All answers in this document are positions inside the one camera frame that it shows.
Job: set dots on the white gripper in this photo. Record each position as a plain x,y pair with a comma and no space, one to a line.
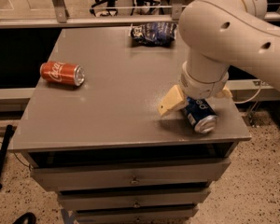
200,86

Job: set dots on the blue pepsi can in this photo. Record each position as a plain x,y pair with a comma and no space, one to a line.
200,115

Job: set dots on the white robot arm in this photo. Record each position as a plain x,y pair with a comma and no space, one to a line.
221,33

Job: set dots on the red coca-cola can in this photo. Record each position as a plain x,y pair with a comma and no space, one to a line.
63,73

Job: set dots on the blue crumpled chip bag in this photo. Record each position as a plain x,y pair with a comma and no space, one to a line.
154,34

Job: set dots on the black office chair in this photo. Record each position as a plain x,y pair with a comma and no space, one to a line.
110,9

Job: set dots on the black stand leg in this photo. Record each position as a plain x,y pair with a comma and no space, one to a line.
3,150

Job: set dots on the black object bottom left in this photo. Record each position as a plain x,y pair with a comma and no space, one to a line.
27,218

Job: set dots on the metal guard rail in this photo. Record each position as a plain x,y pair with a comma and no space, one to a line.
76,13

